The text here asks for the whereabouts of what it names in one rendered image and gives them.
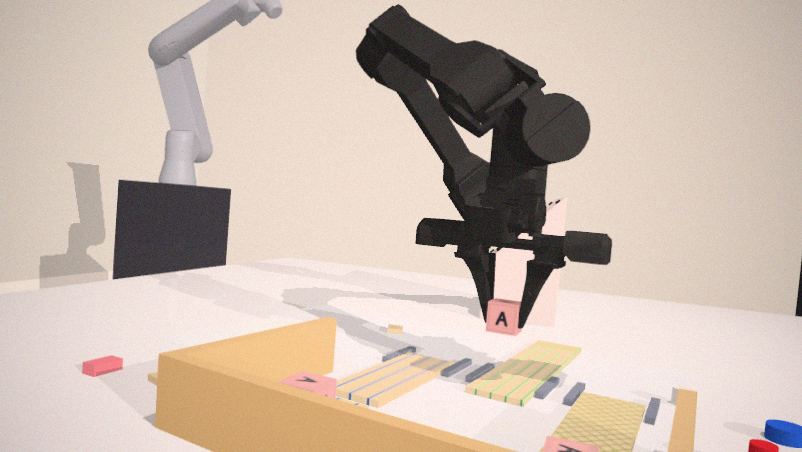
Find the pale yellow strip with green lines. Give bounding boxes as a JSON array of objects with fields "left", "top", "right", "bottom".
[{"left": 533, "top": 340, "right": 582, "bottom": 353}]

